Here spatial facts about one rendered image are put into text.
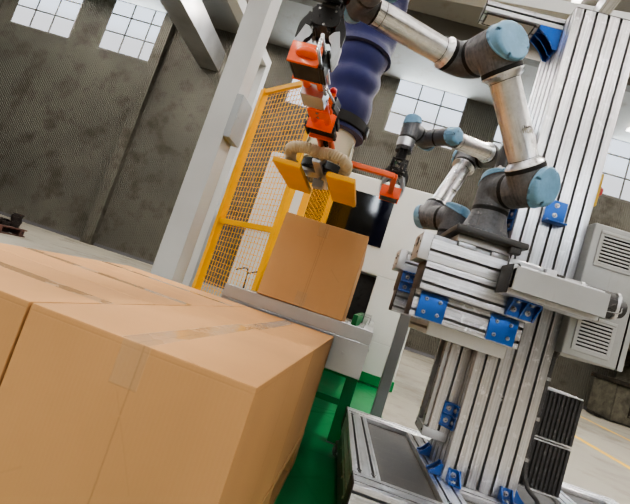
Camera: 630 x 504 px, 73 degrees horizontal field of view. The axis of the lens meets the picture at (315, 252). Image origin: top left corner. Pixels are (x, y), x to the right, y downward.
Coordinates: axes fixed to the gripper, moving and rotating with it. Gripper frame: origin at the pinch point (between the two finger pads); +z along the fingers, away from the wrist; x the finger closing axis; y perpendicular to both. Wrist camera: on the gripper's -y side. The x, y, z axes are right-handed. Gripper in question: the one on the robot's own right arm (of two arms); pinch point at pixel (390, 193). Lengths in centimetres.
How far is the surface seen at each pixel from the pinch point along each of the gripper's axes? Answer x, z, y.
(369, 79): -19, -27, 38
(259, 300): -41, 62, -6
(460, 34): 35, -534, -639
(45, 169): -920, -39, -864
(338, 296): -8, 49, -6
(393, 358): 28, 72, -60
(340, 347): 0, 70, -5
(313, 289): -19, 50, -5
